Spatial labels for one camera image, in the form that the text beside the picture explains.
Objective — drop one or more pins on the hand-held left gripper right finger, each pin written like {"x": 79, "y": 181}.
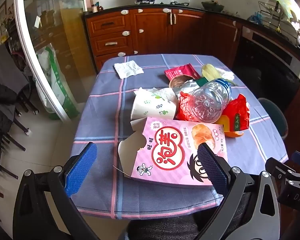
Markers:
{"x": 212, "y": 167}

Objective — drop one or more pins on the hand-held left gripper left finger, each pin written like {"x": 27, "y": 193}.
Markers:
{"x": 81, "y": 170}

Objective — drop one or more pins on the orange peel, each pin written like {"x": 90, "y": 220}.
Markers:
{"x": 233, "y": 134}

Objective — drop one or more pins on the pink cartoon snack box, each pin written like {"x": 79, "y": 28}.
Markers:
{"x": 170, "y": 155}

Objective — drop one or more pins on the teal trash bin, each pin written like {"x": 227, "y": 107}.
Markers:
{"x": 275, "y": 116}

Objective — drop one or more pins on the red and yellow snack bag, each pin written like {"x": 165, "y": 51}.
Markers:
{"x": 237, "y": 115}

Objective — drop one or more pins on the clear plastic bottle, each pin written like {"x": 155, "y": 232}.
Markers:
{"x": 210, "y": 102}

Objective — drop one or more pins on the red wrapper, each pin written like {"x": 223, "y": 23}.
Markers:
{"x": 183, "y": 107}

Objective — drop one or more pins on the leaf print paper cup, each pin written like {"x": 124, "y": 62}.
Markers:
{"x": 152, "y": 105}

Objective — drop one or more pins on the green wrapper piece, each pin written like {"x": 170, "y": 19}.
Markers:
{"x": 202, "y": 81}

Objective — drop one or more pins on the brown round lid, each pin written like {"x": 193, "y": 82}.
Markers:
{"x": 178, "y": 81}

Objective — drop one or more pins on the yellow green fruit peel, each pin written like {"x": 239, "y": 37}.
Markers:
{"x": 210, "y": 72}

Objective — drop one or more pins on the dark red foil packet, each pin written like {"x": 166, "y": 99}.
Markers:
{"x": 180, "y": 71}

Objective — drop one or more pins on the white paper napkin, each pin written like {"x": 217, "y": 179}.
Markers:
{"x": 128, "y": 69}

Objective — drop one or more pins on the blue plaid tablecloth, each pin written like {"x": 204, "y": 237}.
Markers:
{"x": 107, "y": 120}

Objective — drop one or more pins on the green and white sack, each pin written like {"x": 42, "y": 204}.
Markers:
{"x": 56, "y": 85}

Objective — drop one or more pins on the black built-in oven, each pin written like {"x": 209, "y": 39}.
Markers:
{"x": 265, "y": 62}

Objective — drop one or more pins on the white framed glass door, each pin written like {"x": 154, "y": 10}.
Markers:
{"x": 52, "y": 42}

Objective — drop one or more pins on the brown wooden kitchen cabinet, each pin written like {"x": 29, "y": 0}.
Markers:
{"x": 152, "y": 30}

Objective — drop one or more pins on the dark wok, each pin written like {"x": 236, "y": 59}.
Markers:
{"x": 212, "y": 5}

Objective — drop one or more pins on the condiment bottles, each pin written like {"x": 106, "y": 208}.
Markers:
{"x": 96, "y": 6}

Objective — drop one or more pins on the black gas stove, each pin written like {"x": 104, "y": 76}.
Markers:
{"x": 165, "y": 3}

